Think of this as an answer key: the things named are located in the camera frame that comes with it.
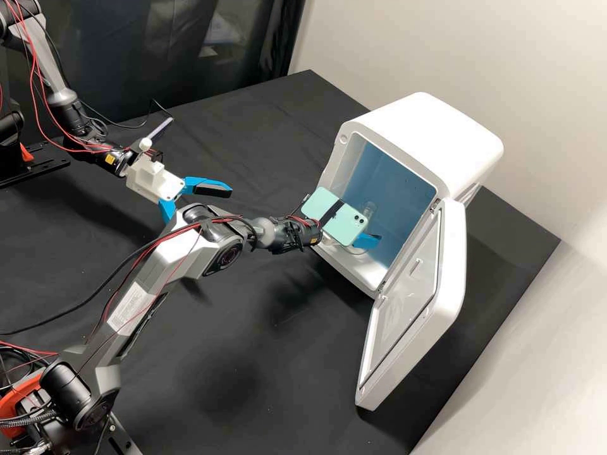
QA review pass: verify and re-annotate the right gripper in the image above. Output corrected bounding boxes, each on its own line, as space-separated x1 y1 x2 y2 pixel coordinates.
321 231 382 257

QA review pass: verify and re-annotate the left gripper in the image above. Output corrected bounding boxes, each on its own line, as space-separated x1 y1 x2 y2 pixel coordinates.
125 158 234 224

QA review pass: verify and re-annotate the incubator door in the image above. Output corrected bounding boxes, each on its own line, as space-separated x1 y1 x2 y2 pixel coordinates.
355 197 469 411

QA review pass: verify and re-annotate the white incubator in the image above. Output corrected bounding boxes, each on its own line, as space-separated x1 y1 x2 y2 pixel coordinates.
314 92 505 298

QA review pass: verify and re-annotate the black mounting plate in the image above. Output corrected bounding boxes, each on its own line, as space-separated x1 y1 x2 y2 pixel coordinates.
0 147 72 190

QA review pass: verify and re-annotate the right wrist camera phone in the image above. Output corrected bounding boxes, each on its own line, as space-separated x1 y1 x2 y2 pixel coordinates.
300 185 371 248

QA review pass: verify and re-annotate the black cable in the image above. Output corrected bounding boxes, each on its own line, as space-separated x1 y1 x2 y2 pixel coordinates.
0 239 160 324
90 97 171 131

